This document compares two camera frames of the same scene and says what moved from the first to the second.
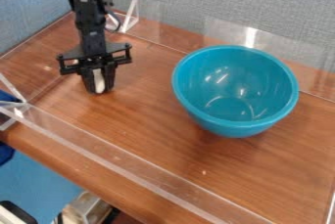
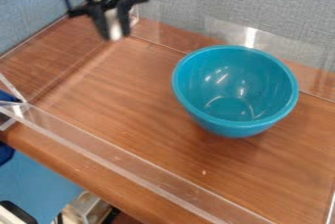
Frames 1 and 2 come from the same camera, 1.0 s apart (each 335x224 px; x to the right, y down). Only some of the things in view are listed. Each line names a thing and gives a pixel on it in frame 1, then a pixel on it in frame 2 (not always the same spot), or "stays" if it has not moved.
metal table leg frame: [85, 209] stays
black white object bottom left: [14, 214] stays
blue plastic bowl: [238, 90] stays
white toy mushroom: [100, 84] to [114, 24]
